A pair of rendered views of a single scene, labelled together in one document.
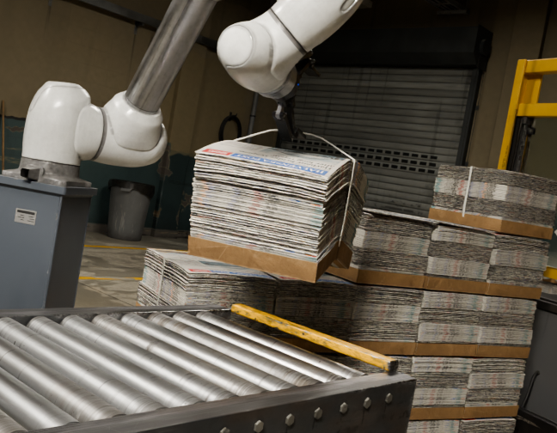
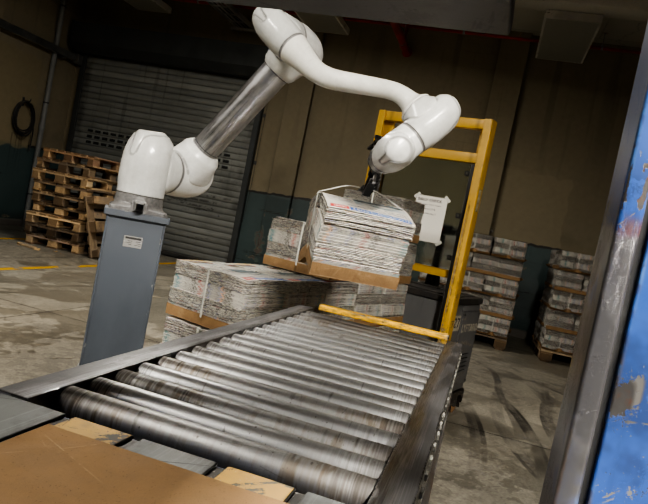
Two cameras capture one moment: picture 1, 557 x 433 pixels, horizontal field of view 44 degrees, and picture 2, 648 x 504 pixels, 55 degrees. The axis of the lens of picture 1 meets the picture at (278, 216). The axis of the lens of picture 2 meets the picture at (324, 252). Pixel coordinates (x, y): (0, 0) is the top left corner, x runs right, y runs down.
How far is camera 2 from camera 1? 1.07 m
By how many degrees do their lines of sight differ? 27
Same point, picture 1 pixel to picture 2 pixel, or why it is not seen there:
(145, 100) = (216, 149)
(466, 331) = (376, 308)
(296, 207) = (390, 243)
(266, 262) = (366, 278)
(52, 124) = (154, 167)
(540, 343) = not seen: hidden behind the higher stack
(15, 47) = not seen: outside the picture
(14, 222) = (122, 247)
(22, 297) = (129, 307)
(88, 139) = (174, 178)
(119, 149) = (189, 186)
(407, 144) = not seen: hidden behind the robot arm
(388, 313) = (341, 300)
